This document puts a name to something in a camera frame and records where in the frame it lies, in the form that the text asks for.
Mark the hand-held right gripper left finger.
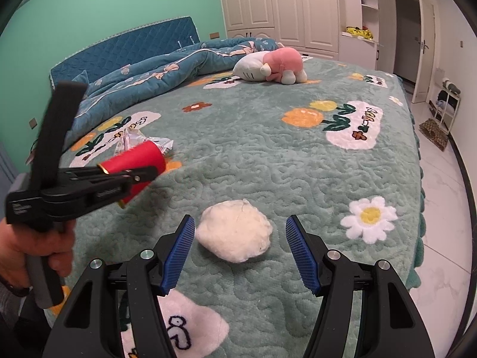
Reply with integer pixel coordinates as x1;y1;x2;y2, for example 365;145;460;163
41;214;196;358

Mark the white door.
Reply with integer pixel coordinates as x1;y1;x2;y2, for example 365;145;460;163
412;0;437;104

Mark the white storage rack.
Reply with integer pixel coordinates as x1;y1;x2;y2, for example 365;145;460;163
432;68;463;135

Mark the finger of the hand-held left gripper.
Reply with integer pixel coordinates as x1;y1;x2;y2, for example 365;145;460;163
56;166;108;180
43;166;159;211

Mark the pink and white plush toy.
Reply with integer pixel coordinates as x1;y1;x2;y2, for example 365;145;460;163
233;47;308;85

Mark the person's left forearm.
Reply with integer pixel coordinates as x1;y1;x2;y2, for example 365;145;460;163
0;273;33;299

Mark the white snack wrapper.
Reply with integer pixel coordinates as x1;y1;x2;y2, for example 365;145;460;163
112;127;175;158

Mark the cream wardrobe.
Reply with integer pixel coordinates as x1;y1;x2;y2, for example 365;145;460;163
216;0;342;60

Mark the blue printed quilt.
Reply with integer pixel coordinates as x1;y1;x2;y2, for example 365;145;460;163
61;37;282;154

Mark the blue quilted headboard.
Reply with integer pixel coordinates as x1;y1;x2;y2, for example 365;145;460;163
49;16;198;85

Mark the red paper cylinder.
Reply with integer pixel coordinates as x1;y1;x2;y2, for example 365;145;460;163
97;141;167;208

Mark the yellow bag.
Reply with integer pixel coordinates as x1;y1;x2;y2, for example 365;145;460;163
345;26;374;41

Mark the brown doormat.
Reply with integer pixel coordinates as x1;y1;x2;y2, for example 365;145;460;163
418;118;450;152

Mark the person's left hand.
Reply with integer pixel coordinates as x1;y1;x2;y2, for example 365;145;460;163
0;216;76;288

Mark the green floral blanket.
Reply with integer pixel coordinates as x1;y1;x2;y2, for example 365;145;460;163
45;58;427;358

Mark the white tissue ball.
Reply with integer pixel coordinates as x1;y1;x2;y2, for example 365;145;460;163
196;198;273;263

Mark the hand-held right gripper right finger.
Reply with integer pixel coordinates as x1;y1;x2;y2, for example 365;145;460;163
285;214;436;358

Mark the white open shelf cabinet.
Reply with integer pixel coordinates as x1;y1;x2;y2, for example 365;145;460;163
338;0;383;71

